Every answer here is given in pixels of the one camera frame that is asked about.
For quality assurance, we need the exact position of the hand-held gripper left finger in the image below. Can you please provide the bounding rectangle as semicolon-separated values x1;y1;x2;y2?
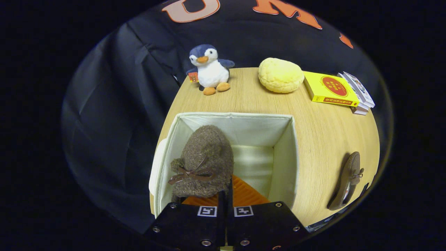
144;191;227;249

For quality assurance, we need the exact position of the yellow round sponge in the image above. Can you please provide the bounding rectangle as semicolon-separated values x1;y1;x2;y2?
258;58;305;94

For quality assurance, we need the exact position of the brown fuzzy slipper shoe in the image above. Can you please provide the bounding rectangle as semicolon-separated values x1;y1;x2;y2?
168;125;234;203
327;151;365;211

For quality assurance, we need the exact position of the brown fabric storage box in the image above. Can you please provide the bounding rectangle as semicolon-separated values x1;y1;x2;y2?
150;112;300;218

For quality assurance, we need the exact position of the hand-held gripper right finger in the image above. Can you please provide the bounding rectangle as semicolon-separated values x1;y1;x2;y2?
226;174;309;249

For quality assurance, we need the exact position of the penguin plush toy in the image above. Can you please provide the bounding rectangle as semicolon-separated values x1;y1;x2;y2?
186;44;235;96

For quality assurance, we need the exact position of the yellow book red circle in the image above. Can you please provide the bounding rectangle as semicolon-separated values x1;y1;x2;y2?
302;71;360;107

